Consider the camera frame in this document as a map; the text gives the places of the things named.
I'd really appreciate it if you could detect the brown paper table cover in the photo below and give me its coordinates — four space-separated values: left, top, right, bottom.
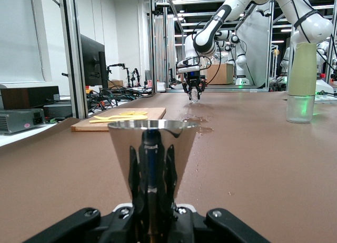
0 92 337 243

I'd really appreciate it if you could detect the large liquid spill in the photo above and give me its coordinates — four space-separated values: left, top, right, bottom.
176 103 215 135

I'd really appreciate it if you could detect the grey power supply unit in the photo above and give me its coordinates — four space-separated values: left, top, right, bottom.
0 108 47 135

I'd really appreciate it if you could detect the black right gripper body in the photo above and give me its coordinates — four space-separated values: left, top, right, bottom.
184 75 203 87

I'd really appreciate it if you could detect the cardboard box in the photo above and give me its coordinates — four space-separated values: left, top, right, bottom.
206 63 235 85

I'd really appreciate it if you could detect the black electronics box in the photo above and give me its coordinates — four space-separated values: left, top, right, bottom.
43 100 73 120

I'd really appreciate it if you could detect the wooden cutting board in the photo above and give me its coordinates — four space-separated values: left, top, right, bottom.
70 107 167 133

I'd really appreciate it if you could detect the small clear glass measuring cup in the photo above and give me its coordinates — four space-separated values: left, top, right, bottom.
188 89 201 104

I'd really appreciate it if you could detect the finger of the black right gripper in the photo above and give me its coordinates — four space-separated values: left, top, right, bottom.
196 81 206 99
182 81 192 99

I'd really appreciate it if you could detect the glass bottle with green sleeve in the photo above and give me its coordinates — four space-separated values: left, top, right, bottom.
286 42 318 124

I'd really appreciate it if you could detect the steel double cone jigger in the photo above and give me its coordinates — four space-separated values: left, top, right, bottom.
107 119 198 243

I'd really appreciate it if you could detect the white window blind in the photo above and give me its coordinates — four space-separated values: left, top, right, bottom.
0 0 45 83

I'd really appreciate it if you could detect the aluminium frame post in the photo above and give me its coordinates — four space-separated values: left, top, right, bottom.
61 0 88 119

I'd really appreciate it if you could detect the dark brown wooden box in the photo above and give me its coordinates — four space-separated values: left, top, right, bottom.
0 84 61 110

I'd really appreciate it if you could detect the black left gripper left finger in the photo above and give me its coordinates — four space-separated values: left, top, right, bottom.
23 203 144 243

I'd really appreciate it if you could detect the yellow plastic knife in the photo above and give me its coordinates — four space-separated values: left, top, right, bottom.
88 116 148 124

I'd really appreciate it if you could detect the yellow plastic fork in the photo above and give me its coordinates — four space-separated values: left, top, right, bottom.
93 114 137 120

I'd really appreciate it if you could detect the black computer monitor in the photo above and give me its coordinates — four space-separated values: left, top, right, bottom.
80 34 109 90

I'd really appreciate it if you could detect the right wrist camera unit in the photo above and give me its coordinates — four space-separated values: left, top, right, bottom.
175 59 201 76

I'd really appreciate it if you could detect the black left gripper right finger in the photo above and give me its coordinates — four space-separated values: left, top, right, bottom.
172 205 272 243

